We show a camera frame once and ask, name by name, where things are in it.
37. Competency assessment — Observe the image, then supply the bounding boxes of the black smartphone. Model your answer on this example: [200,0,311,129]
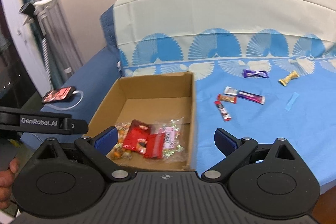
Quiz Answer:
[42,86,76,104]

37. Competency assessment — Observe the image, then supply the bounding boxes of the person left hand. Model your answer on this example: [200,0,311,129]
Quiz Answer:
[0,158,19,210]

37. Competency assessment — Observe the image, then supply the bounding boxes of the small red snack packet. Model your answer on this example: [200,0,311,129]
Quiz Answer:
[143,133,165,159]

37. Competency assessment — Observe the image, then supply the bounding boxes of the red Nescafe coffee stick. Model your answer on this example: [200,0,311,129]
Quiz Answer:
[214,101,232,122]

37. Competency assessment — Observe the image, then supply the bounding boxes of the clear bag mixed nuts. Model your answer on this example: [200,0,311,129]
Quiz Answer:
[107,122,132,160]

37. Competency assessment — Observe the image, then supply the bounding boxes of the white door frame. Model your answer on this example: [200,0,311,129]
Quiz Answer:
[1,0,50,96]

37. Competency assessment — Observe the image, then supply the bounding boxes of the purple candy bar wrapper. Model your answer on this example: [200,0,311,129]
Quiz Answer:
[242,69,269,79]

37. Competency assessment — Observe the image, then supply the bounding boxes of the blue white patterned sheet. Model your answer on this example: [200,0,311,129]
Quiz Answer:
[113,0,335,192]

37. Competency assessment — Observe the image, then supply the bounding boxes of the brown cardboard box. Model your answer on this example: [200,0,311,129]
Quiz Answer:
[87,72,197,171]

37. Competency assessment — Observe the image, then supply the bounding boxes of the red yellow cereal bar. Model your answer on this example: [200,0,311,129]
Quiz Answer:
[217,94,237,104]

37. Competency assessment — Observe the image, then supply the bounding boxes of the white charging cable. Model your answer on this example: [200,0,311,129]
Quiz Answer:
[47,90,85,111]

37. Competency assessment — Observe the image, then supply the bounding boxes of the light blue sachet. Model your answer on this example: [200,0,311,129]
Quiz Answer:
[285,92,299,111]

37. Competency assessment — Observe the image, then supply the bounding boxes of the dark red drink pouch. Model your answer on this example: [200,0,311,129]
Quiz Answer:
[123,119,151,155]

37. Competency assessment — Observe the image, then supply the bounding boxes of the blue fabric sofa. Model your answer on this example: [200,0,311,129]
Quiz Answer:
[19,4,124,151]

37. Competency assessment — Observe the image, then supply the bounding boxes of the clear bag pink candies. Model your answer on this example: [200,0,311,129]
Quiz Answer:
[154,117,186,163]

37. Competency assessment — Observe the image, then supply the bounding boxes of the silver purple stick pack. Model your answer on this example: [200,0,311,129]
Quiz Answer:
[224,86,265,105]

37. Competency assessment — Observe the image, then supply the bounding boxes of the yellow candy bar wrapper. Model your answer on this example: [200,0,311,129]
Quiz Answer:
[278,71,299,86]

